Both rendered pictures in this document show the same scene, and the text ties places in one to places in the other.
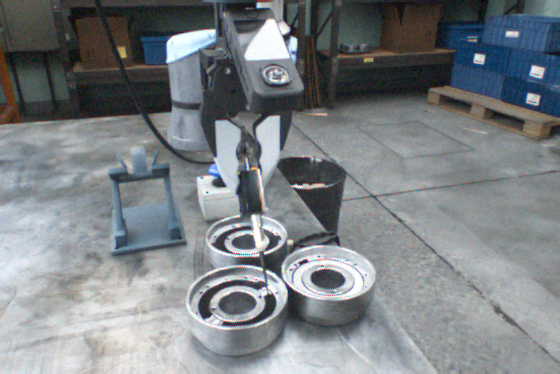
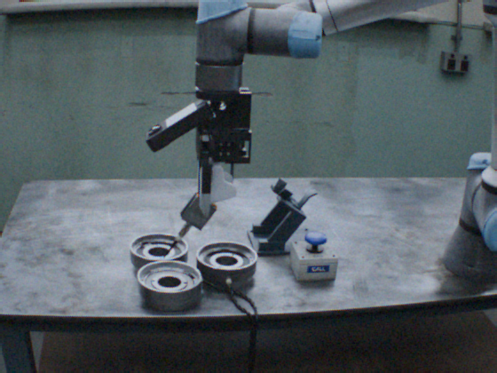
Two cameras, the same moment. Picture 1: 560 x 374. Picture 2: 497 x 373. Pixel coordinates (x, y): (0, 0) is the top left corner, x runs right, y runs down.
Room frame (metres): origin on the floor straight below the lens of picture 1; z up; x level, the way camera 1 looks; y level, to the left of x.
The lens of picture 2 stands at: (0.65, -0.94, 1.36)
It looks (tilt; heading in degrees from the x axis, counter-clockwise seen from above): 22 degrees down; 96
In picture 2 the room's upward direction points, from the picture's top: 3 degrees clockwise
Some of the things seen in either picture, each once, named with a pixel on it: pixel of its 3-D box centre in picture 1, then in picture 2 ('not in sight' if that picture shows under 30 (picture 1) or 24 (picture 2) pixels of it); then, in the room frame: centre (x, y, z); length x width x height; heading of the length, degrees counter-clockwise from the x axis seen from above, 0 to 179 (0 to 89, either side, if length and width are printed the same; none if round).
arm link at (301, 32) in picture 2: not in sight; (287, 32); (0.59, 0.05, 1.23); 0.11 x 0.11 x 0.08; 0
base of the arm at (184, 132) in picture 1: (200, 118); (482, 242); (1.00, 0.17, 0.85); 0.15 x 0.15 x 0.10
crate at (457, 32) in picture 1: (463, 35); not in sight; (4.85, -1.83, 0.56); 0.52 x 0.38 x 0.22; 104
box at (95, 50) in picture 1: (105, 40); not in sight; (3.88, 1.36, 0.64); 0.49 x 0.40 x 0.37; 112
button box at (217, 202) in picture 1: (222, 193); (316, 259); (0.67, 0.09, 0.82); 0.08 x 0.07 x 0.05; 17
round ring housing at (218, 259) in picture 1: (247, 247); (226, 265); (0.52, 0.04, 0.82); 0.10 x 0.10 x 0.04
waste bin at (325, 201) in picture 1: (302, 217); not in sight; (1.71, -0.11, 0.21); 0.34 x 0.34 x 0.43
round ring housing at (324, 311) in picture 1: (327, 284); (169, 286); (0.44, -0.06, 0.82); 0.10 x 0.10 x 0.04
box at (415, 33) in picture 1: (407, 26); not in sight; (4.67, -1.23, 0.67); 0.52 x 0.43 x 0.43; 107
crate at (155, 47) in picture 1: (175, 47); not in sight; (4.06, 0.85, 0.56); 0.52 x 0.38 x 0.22; 104
